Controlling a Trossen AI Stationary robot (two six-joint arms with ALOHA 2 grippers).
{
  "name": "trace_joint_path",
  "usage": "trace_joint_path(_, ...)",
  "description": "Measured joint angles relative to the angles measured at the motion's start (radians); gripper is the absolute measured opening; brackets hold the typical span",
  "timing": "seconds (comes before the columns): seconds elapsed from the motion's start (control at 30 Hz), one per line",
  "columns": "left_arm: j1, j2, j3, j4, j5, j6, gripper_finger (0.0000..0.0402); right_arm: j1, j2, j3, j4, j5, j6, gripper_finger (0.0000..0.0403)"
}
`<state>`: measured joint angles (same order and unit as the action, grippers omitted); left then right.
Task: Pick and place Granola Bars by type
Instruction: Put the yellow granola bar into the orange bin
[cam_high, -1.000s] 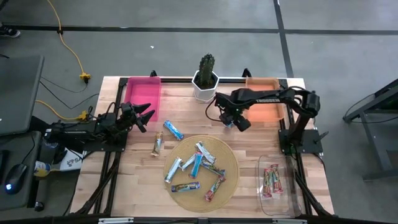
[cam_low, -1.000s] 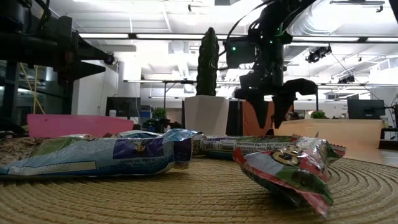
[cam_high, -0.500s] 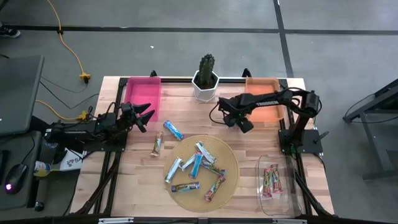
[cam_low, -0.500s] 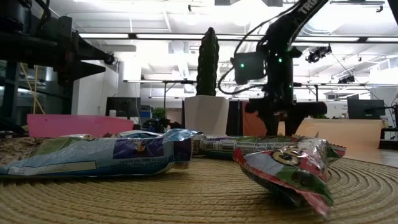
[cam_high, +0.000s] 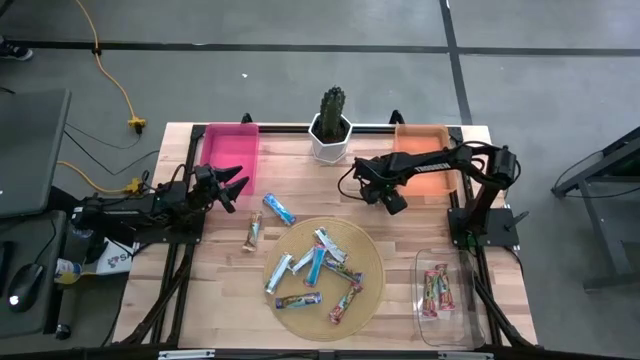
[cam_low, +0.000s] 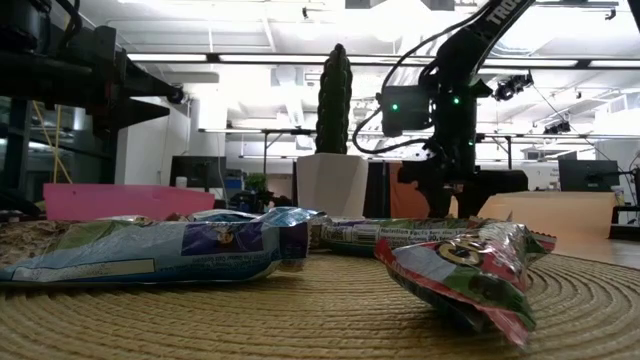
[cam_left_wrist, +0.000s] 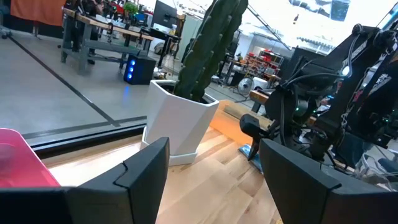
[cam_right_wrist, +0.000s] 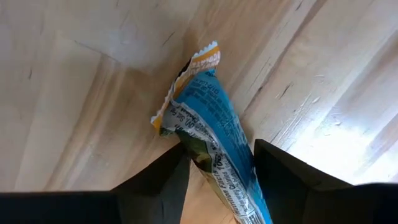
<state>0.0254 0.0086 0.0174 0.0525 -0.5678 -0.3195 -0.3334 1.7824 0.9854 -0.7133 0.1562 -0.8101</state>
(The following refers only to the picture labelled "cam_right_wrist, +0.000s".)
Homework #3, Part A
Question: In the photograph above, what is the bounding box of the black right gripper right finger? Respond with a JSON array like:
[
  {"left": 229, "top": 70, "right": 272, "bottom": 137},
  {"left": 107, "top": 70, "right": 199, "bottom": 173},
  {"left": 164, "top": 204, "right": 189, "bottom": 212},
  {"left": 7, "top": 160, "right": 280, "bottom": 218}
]
[{"left": 253, "top": 138, "right": 398, "bottom": 224}]

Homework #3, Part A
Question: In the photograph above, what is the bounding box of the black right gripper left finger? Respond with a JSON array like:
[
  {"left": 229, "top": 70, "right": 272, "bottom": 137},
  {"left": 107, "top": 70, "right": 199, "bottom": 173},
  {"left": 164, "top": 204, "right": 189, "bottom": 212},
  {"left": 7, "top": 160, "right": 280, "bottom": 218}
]
[{"left": 0, "top": 141, "right": 192, "bottom": 224}]

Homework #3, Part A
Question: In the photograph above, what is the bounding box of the light blue silver granola bar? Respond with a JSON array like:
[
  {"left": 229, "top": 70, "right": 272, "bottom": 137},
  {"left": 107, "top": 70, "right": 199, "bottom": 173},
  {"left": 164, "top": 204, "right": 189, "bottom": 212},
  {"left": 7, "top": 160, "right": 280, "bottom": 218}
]
[{"left": 150, "top": 40, "right": 274, "bottom": 224}]

